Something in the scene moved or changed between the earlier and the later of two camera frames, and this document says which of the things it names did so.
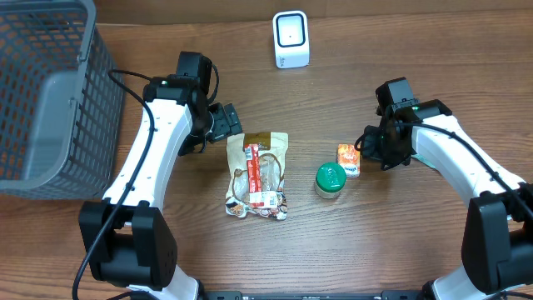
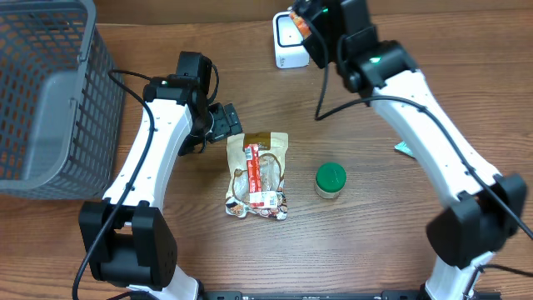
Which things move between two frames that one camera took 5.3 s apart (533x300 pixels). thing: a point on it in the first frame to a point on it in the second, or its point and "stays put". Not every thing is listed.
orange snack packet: x=349 y=157 to x=302 y=26
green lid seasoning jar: x=330 y=178 stays put
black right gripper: x=376 y=151 to x=311 y=37
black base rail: x=385 y=295 stays put
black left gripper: x=227 y=122 stays put
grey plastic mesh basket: x=62 y=100 stays put
